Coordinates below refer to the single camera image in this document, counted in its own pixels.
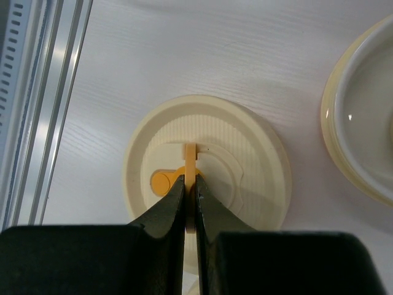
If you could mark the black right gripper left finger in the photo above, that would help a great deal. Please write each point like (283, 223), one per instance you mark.
(142, 257)

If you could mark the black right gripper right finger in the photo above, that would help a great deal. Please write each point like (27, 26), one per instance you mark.
(233, 258)

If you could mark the cream lid with orange handle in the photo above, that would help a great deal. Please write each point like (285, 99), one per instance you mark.
(240, 157)

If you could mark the pink-based bowl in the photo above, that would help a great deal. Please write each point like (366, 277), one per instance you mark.
(356, 112)

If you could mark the slotted grey cable duct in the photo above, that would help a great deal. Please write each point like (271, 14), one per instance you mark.
(18, 57)

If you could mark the aluminium mounting rail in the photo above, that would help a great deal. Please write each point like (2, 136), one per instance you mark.
(29, 151)

